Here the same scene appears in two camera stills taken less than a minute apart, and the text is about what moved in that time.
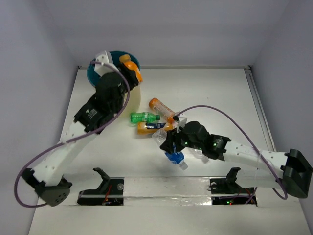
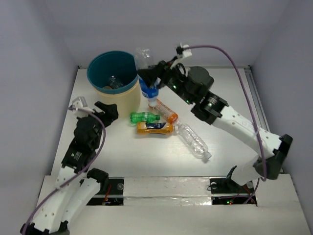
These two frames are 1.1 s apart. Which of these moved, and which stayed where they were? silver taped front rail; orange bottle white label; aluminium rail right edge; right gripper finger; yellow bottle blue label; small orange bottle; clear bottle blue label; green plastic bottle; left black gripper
Moved: small orange bottle; clear bottle blue label; left black gripper; right gripper finger
Stayed: green plastic bottle; aluminium rail right edge; silver taped front rail; yellow bottle blue label; orange bottle white label
